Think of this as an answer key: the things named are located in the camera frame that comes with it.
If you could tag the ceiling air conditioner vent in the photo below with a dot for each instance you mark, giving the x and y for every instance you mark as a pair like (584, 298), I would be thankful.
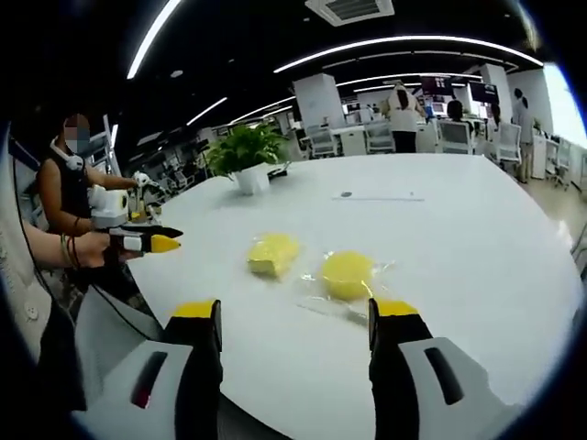
(351, 11)

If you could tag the small black object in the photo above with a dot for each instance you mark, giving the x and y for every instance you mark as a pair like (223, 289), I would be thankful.
(278, 172)

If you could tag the dark monitor screen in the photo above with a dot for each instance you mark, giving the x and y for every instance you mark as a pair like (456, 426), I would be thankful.
(482, 91)
(436, 86)

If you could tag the person's left hand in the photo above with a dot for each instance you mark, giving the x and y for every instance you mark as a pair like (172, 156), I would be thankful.
(98, 249)

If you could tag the small yellow sponge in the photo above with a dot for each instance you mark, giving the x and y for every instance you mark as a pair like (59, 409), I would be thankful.
(347, 272)

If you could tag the long curved ceiling light strip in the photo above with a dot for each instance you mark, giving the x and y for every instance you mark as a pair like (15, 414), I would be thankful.
(413, 42)

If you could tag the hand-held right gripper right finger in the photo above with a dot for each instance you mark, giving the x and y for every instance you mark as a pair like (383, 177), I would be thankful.
(390, 380)

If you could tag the white office chair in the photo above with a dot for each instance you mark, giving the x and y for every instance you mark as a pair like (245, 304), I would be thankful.
(509, 144)
(379, 136)
(321, 142)
(456, 136)

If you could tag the person's dark clothing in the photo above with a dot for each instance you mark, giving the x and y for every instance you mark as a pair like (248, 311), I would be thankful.
(62, 366)

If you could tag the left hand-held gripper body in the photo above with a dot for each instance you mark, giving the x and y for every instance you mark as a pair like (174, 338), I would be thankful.
(110, 206)

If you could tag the person's light shirt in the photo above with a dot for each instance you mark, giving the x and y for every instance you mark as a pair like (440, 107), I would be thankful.
(23, 293)

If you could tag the bright window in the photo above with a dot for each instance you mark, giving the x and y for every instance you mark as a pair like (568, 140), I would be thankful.
(566, 105)

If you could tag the green plant in white pot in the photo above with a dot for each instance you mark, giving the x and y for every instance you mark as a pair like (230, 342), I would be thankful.
(245, 153)

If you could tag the large yellow sponge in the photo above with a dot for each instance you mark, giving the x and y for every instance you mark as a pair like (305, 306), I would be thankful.
(273, 254)

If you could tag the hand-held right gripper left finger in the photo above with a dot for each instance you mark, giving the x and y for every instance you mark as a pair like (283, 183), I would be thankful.
(197, 380)

